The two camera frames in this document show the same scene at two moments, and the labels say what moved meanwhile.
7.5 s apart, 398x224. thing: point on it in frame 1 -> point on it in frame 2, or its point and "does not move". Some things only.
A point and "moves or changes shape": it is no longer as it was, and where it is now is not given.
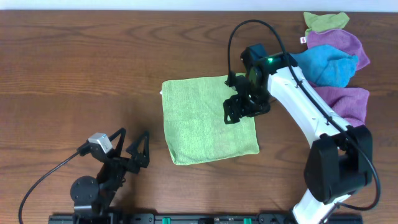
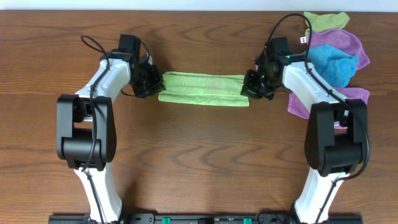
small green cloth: (319, 23) does not move
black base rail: (196, 218) does not move
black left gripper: (123, 160) -> (151, 81)
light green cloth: (194, 117) moves or changes shape
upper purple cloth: (341, 39) does not move
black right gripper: (245, 104) -> (252, 83)
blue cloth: (328, 65) does not move
